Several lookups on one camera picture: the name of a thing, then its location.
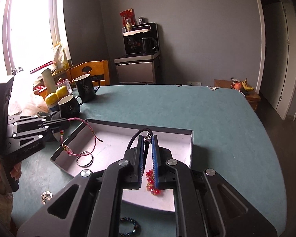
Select dark bead bracelet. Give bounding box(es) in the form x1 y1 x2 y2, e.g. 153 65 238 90
119 217 141 237

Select person's left hand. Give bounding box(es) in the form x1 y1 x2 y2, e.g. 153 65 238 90
0 161 22 195

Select black kettle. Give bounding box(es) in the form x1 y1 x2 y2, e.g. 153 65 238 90
139 38 158 53

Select tall black mug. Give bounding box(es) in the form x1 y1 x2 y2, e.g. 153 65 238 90
74 73 101 103

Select glass jar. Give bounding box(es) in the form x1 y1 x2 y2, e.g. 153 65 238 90
58 78 72 94

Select short black mug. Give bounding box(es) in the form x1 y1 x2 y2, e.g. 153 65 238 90
58 94 84 119

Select yellow paper bag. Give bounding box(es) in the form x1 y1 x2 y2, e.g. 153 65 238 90
52 43 70 76

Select black silver water dispenser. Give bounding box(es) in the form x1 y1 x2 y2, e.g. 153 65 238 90
113 22 161 84

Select red snack bag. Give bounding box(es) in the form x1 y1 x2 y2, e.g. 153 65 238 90
120 8 136 27

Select bunch of bananas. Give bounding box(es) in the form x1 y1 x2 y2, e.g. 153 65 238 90
241 78 254 92

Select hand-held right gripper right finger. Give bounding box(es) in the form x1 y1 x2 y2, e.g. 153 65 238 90
151 135 279 237

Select wooden chair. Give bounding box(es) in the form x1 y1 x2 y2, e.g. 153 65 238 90
66 60 111 87

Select small silver trinket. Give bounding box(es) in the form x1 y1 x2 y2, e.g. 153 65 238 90
41 191 53 205

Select pink cord bracelet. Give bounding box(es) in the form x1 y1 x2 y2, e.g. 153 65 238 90
60 118 103 157

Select white door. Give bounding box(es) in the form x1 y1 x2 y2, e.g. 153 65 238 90
258 1 296 120

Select white thermos bottle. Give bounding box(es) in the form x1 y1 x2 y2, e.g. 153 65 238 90
41 68 57 95

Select yellow capped bottle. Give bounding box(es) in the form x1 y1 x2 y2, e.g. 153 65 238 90
45 92 60 113
55 86 67 98

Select red stick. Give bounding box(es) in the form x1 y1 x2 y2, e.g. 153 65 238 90
30 63 52 74

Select black cord red bead necklace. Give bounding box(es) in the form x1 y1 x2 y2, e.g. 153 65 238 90
127 128 163 196

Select white window frame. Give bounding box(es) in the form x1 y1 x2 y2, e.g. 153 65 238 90
0 0 72 77

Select silver hoop ring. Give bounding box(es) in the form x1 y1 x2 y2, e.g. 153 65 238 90
79 150 94 165
76 154 92 167

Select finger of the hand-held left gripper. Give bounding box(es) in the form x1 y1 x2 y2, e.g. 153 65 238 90
7 111 62 128
4 118 71 159

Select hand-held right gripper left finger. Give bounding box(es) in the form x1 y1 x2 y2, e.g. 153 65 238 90
16 133 145 237

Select wooden side table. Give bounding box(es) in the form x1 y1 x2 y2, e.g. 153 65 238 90
213 79 261 111

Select white plastic bag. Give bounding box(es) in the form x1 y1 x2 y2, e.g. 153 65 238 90
8 70 50 116

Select grey jewelry box tray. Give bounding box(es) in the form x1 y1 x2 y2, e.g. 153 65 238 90
51 118 194 213

